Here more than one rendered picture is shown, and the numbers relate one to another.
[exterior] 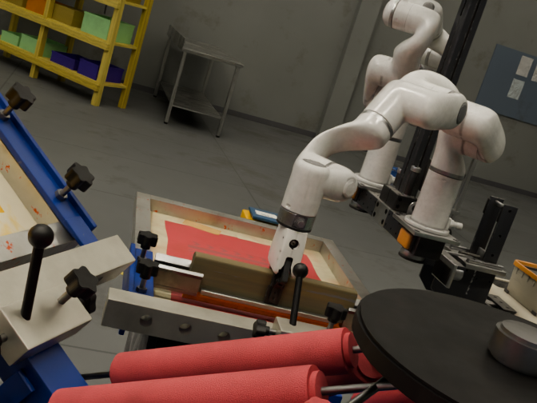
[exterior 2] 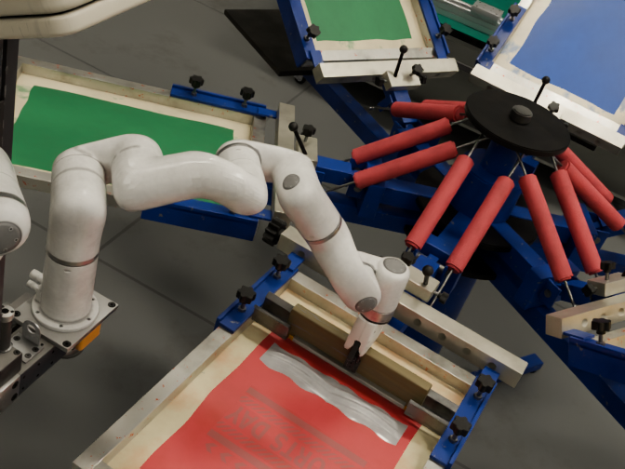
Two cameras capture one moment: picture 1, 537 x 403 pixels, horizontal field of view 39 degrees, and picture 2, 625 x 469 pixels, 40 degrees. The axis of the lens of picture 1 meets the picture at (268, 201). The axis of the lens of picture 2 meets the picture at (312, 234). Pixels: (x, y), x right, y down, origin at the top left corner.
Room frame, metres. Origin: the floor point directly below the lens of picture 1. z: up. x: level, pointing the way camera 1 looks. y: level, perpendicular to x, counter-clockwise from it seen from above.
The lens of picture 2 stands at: (2.80, 0.52, 2.37)
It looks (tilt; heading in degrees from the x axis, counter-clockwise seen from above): 37 degrees down; 211
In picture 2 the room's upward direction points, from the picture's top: 19 degrees clockwise
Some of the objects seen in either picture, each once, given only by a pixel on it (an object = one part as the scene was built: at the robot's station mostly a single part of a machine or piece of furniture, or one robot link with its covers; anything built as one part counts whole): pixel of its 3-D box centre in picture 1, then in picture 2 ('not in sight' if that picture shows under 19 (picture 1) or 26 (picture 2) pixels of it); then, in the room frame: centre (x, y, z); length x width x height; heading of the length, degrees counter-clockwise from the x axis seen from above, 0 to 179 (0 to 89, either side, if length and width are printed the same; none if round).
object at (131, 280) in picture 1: (137, 287); (460, 425); (1.39, 0.19, 0.97); 0.30 x 0.05 x 0.07; 13
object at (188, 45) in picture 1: (193, 77); not in sight; (9.69, 1.39, 0.51); 1.96 x 0.74 x 1.01; 17
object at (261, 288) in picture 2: not in sight; (257, 301); (1.52, -0.35, 0.97); 0.30 x 0.05 x 0.07; 13
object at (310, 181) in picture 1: (320, 188); (369, 278); (1.51, -0.09, 1.25); 0.15 x 0.10 x 0.11; 145
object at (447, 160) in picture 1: (459, 146); (76, 212); (2.01, -0.44, 1.37); 0.13 x 0.10 x 0.16; 55
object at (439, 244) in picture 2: not in sight; (474, 209); (0.66, -0.26, 0.99); 0.82 x 0.79 x 0.12; 13
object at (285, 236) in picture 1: (287, 244); (369, 326); (1.49, -0.06, 1.12); 0.10 x 0.08 x 0.11; 13
